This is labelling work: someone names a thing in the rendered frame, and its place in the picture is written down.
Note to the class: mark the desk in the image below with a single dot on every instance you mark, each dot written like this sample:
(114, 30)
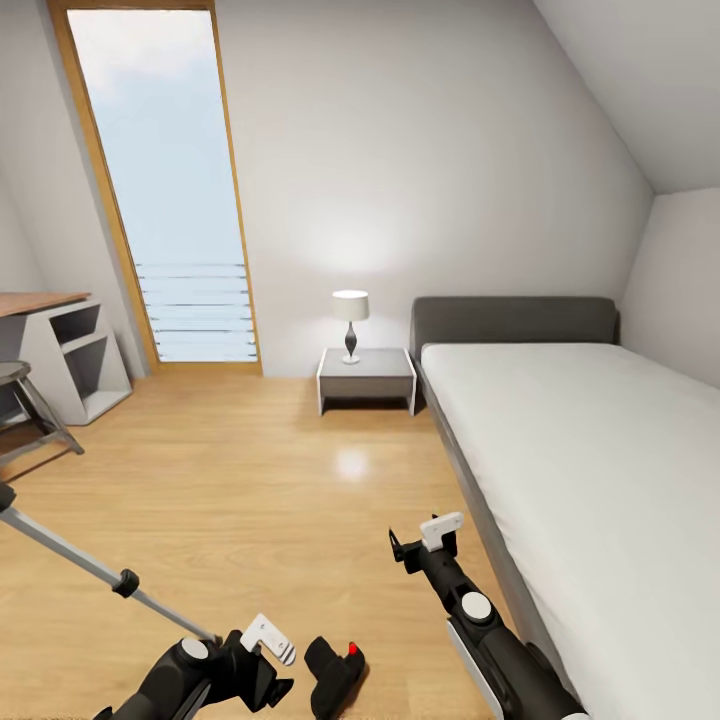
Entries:
(69, 342)

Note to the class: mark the camera tripod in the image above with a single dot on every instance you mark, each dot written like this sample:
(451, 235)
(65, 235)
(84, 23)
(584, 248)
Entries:
(126, 583)

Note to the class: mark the taboret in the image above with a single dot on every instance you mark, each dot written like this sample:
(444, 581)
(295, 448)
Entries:
(10, 372)

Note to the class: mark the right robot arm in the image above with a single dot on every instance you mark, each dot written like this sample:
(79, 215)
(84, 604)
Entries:
(518, 682)

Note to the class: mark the digital camera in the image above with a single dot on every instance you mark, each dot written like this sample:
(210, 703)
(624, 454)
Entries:
(335, 674)

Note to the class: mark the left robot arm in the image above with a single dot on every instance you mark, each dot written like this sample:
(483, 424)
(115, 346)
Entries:
(196, 673)

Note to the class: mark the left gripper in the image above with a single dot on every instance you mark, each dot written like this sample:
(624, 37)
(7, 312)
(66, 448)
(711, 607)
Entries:
(254, 679)

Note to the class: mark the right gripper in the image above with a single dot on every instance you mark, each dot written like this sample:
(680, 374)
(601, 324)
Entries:
(417, 557)

